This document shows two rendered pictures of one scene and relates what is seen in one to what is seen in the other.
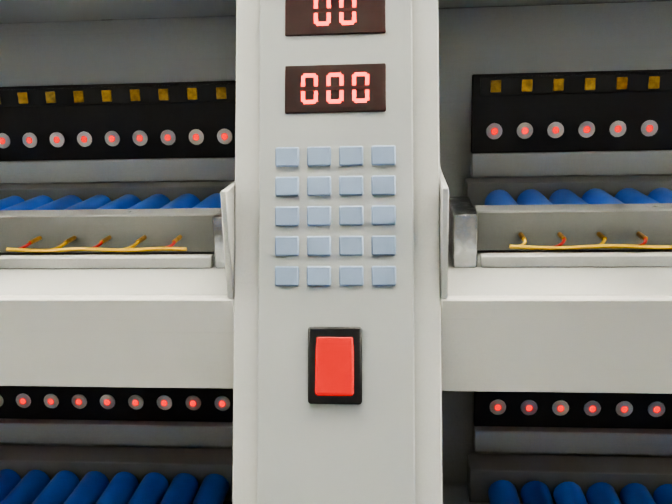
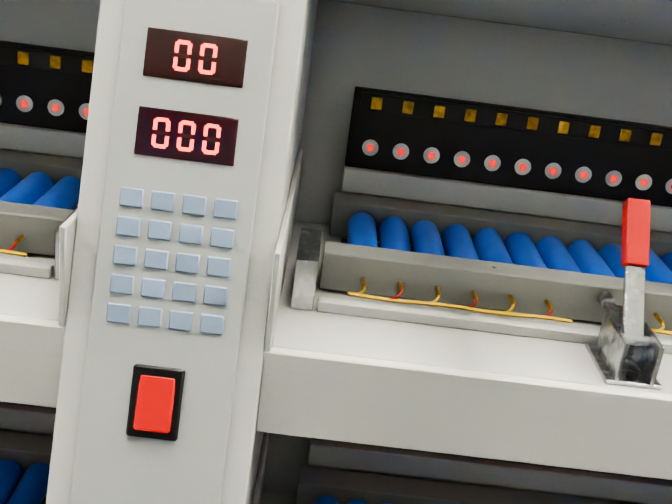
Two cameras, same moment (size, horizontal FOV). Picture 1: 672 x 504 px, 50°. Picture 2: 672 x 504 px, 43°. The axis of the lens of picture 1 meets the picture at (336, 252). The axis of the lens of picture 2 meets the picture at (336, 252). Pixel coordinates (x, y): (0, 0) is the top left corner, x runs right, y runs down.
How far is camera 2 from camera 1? 0.11 m
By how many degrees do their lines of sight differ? 9
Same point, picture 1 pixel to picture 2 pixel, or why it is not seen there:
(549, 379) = (356, 432)
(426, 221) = (259, 276)
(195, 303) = (26, 326)
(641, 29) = (537, 57)
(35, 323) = not seen: outside the picture
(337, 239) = (171, 284)
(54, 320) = not seen: outside the picture
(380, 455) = (188, 488)
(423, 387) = (237, 430)
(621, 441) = (448, 468)
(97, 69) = not seen: outside the picture
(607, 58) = (498, 82)
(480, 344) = (296, 394)
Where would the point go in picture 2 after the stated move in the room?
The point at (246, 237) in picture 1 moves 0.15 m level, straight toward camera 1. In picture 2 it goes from (83, 269) to (56, 318)
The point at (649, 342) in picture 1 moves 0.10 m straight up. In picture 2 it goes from (448, 410) to (475, 204)
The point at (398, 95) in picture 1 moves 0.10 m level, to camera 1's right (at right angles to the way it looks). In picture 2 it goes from (247, 152) to (457, 179)
